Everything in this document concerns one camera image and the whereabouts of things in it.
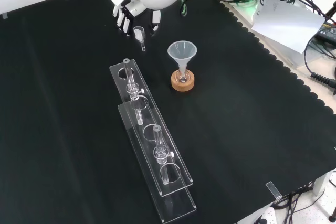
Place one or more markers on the clear acrylic funnel stand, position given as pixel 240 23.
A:
pixel 157 155

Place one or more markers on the small glass round-bottom flask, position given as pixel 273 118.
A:
pixel 182 78

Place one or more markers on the black bench cloth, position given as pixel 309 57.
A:
pixel 249 129

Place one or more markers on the pale board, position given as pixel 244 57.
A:
pixel 286 22

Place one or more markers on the clear tape piece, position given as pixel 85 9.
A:
pixel 273 190

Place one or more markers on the black power adapter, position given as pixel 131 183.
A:
pixel 328 31

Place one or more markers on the translucent plastic funnel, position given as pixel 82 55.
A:
pixel 182 51

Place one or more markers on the grey tape piece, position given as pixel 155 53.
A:
pixel 4 15

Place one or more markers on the white power strip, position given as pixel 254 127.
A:
pixel 266 216

